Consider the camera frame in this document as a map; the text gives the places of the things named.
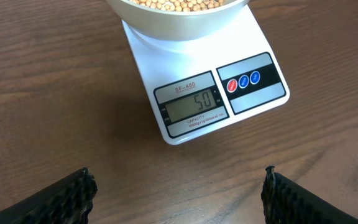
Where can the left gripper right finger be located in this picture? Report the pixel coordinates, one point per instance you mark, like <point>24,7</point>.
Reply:
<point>286,202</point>

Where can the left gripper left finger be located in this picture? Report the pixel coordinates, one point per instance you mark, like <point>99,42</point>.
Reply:
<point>67,201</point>

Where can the white digital kitchen scale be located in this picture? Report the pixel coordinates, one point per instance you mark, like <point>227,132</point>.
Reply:
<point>196,87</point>

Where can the white bowl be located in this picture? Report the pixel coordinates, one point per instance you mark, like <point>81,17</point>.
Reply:
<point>168,25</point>

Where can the soybeans in bowl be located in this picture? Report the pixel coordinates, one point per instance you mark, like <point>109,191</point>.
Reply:
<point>180,5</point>

